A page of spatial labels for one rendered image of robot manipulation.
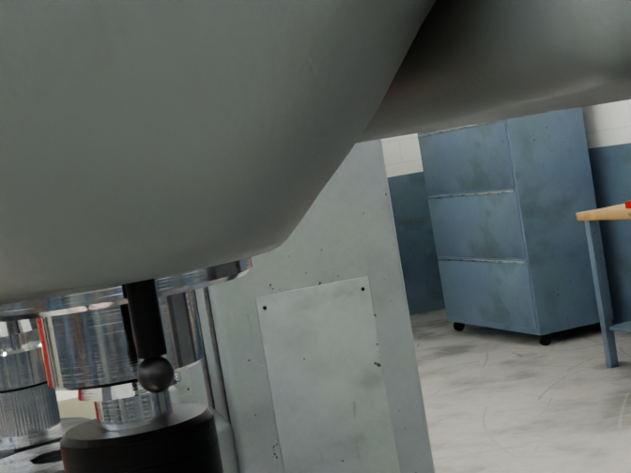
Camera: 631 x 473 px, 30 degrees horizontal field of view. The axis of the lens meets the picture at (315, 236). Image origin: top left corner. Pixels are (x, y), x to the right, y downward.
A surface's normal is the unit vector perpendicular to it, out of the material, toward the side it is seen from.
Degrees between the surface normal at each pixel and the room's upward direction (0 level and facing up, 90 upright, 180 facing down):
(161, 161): 123
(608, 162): 90
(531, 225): 90
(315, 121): 133
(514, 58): 117
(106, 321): 90
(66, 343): 90
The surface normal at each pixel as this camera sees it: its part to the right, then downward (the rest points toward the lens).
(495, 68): -0.76, 0.60
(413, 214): 0.32, 0.00
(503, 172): -0.94, 0.17
